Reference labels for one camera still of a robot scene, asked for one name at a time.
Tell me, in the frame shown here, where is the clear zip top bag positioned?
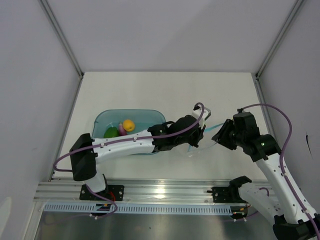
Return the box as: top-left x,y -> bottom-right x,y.
186,123 -> 223,157

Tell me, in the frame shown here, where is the yellow toy orange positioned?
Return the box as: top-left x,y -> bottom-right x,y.
122,119 -> 136,132

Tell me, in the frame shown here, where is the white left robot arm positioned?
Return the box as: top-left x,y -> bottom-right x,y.
69,115 -> 206,200

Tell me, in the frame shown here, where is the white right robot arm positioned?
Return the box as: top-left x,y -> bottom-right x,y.
212,112 -> 320,240

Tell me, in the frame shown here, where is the teal plastic tray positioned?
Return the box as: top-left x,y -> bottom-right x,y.
91,108 -> 168,156

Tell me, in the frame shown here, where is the purple toy eggplant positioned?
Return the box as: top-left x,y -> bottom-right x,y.
118,122 -> 127,136

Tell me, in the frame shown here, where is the green toy bell pepper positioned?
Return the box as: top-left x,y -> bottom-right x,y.
103,127 -> 120,139

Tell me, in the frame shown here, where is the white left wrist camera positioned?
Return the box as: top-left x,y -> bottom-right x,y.
191,105 -> 211,129

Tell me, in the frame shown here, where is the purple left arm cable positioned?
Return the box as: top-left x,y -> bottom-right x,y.
53,101 -> 206,220

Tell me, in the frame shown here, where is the aluminium rail base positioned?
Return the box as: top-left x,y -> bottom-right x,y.
33,178 -> 229,205

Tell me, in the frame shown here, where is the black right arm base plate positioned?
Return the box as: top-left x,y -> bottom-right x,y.
206,186 -> 247,204

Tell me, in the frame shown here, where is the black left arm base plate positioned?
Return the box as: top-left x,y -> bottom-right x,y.
79,184 -> 125,201

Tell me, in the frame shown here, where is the right aluminium frame post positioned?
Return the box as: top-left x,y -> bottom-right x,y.
255,0 -> 307,80

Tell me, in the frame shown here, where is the aluminium frame post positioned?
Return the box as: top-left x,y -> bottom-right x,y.
38,0 -> 84,78
255,0 -> 307,80

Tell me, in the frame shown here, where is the white slotted cable duct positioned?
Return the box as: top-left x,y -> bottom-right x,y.
43,202 -> 241,216

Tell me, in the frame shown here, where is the left aluminium frame post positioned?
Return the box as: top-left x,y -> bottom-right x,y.
38,0 -> 84,78

